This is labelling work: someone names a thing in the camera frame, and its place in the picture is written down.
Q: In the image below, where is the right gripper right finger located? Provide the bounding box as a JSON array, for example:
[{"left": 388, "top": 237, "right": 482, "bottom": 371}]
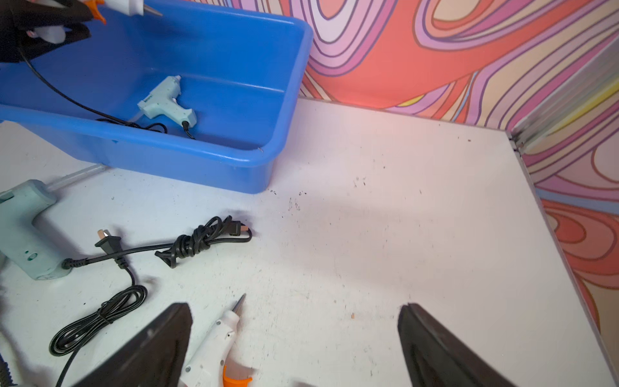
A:
[{"left": 398, "top": 303, "right": 513, "bottom": 386}]

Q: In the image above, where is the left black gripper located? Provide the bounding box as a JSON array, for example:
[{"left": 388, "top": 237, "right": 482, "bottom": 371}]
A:
[{"left": 1, "top": 0, "right": 93, "bottom": 63}]

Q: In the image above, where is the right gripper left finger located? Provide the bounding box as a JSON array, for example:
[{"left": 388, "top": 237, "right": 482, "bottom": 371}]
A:
[{"left": 76, "top": 303, "right": 193, "bottom": 387}]

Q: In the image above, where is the white orange glue gun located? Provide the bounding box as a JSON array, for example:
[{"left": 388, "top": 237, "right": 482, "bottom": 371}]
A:
[
  {"left": 26, "top": 0, "right": 163, "bottom": 45},
  {"left": 179, "top": 293, "right": 252, "bottom": 387}
]

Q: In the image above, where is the small mint glue gun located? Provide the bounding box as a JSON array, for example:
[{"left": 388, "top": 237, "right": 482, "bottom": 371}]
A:
[{"left": 138, "top": 76, "right": 197, "bottom": 128}]

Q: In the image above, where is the large mint glue gun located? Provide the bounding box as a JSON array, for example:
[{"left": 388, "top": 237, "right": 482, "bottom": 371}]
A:
[{"left": 0, "top": 164, "right": 107, "bottom": 282}]

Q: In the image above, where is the blue plastic storage box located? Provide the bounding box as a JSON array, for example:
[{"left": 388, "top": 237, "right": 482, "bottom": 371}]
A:
[{"left": 1, "top": 1, "right": 313, "bottom": 194}]

